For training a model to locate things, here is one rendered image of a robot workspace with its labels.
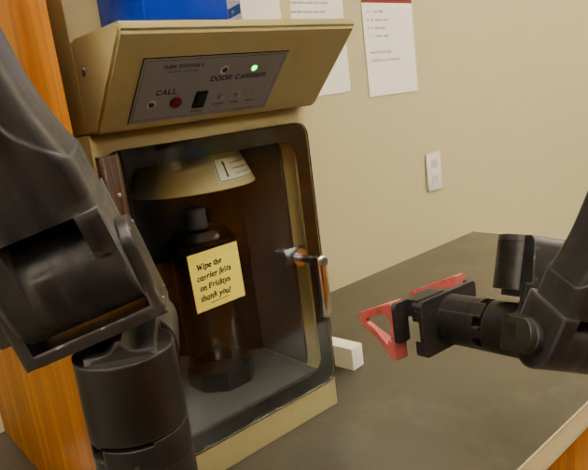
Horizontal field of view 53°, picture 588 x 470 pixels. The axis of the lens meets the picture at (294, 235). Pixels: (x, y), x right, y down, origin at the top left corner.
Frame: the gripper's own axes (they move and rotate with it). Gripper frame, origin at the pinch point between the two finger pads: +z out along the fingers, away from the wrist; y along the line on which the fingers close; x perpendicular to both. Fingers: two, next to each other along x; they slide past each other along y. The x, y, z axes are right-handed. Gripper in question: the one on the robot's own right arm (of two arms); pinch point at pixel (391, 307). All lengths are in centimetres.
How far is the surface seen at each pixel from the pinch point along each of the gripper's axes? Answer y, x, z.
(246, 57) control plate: 12.8, -32.3, 5.7
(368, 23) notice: -66, -49, 59
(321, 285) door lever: 2.1, -2.2, 10.6
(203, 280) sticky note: 17.9, -6.7, 14.7
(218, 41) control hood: 17.3, -33.7, 4.0
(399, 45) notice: -79, -44, 60
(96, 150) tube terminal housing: 28.4, -24.3, 14.6
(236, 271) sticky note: 12.7, -6.5, 14.8
